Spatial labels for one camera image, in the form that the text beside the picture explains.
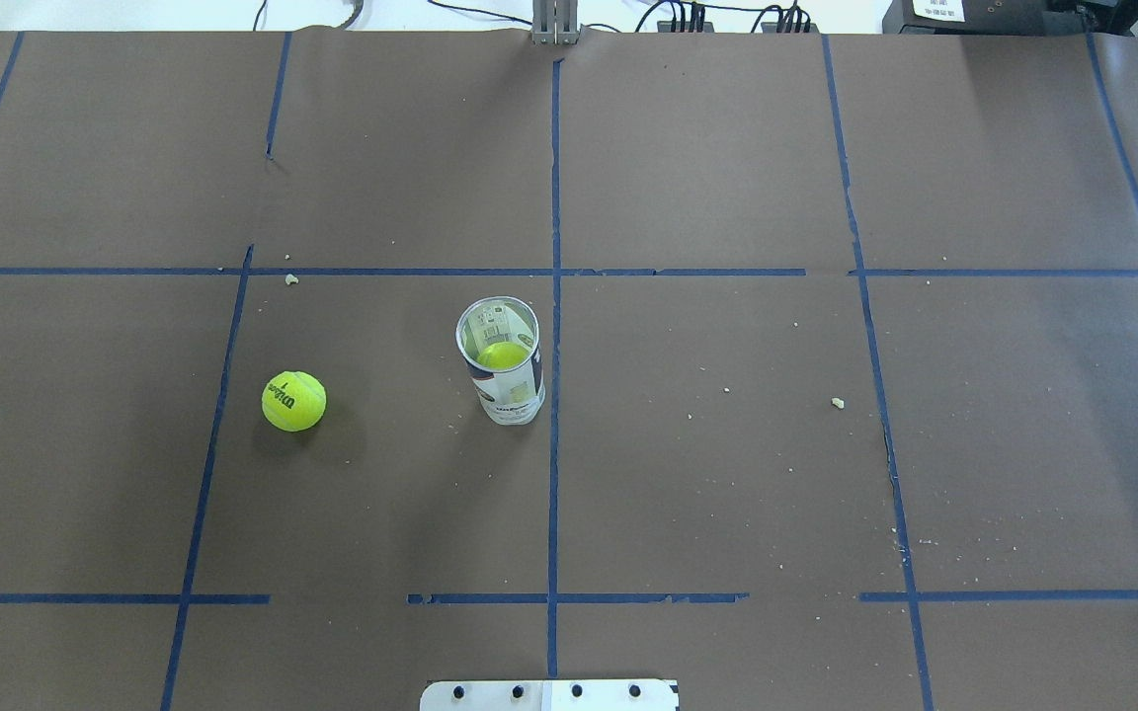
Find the yellow tennis ball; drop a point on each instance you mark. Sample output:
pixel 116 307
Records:
pixel 294 401

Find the tennis ball inside can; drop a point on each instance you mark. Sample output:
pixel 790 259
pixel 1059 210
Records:
pixel 502 356

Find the clear tennis ball can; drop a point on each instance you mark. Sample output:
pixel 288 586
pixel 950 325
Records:
pixel 499 339

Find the aluminium frame post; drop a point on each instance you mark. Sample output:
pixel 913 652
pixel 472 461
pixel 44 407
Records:
pixel 555 22

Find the white camera stand post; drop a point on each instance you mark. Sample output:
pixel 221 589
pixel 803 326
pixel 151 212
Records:
pixel 552 694

